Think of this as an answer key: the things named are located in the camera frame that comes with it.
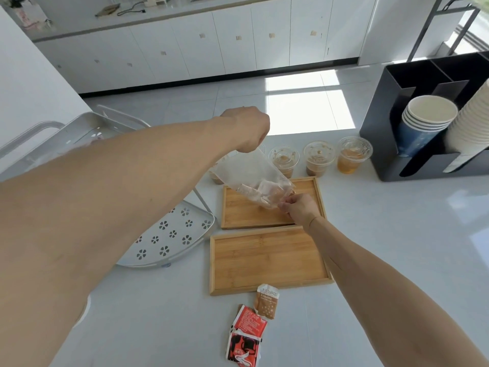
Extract stack of blue paper cups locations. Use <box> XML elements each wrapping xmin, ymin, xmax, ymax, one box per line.
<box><xmin>395</xmin><ymin>95</ymin><xmax>459</xmax><ymax>159</ymax></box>

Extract person's right hand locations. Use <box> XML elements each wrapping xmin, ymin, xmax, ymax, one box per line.
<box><xmin>278</xmin><ymin>193</ymin><xmax>322</xmax><ymax>233</ymax></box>

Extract white metal trolley rack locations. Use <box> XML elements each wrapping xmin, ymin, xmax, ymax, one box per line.
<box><xmin>0</xmin><ymin>105</ymin><xmax>216</xmax><ymax>269</ymax></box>

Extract person's left forearm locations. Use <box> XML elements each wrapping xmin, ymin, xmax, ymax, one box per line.
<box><xmin>0</xmin><ymin>116</ymin><xmax>238</xmax><ymax>367</ymax></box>

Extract bamboo wooden tray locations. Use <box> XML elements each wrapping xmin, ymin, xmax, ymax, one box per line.
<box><xmin>221</xmin><ymin>176</ymin><xmax>327</xmax><ymax>230</ymax></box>
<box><xmin>209</xmin><ymin>225</ymin><xmax>335</xmax><ymax>296</ymax></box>

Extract person's left hand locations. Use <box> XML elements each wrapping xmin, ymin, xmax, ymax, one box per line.
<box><xmin>220</xmin><ymin>106</ymin><xmax>271</xmax><ymax>154</ymax></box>

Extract black cable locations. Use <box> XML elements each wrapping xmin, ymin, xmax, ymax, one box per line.
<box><xmin>116</xmin><ymin>1</ymin><xmax>147</xmax><ymax>17</ymax></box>

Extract person's right forearm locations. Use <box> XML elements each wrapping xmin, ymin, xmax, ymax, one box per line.
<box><xmin>304</xmin><ymin>216</ymin><xmax>489</xmax><ymax>367</ymax></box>

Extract clear plastic bag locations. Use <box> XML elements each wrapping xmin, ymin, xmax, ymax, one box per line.
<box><xmin>209</xmin><ymin>149</ymin><xmax>296</xmax><ymax>211</ymax></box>

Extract red and black sachet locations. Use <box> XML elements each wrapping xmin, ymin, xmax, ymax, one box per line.
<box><xmin>225</xmin><ymin>329</ymin><xmax>263</xmax><ymax>367</ymax></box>

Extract black cup holder organizer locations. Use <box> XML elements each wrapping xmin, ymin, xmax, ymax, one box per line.
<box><xmin>359</xmin><ymin>51</ymin><xmax>489</xmax><ymax>182</ymax></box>

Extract clear bag with printed items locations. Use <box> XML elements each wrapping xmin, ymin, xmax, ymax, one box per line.
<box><xmin>6</xmin><ymin>0</ymin><xmax>53</xmax><ymax>32</ymax></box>

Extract tall white cabinet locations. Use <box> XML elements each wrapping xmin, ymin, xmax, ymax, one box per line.
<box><xmin>358</xmin><ymin>0</ymin><xmax>474</xmax><ymax>66</ymax></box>

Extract clear lidded cup amber drink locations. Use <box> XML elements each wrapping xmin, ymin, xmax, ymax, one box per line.
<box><xmin>337</xmin><ymin>136</ymin><xmax>373</xmax><ymax>175</ymax></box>

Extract black metal frame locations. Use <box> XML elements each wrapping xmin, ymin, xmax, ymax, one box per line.
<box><xmin>407</xmin><ymin>0</ymin><xmax>489</xmax><ymax>63</ymax></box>

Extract white base cabinets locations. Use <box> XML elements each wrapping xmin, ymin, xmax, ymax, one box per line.
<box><xmin>32</xmin><ymin>0</ymin><xmax>379</xmax><ymax>95</ymax></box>

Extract brown sachet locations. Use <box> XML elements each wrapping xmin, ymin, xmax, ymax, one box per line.
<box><xmin>253</xmin><ymin>283</ymin><xmax>280</xmax><ymax>320</ymax></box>

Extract stack of white paper cups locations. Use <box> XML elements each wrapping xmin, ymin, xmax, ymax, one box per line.
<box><xmin>443</xmin><ymin>78</ymin><xmax>489</xmax><ymax>174</ymax></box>

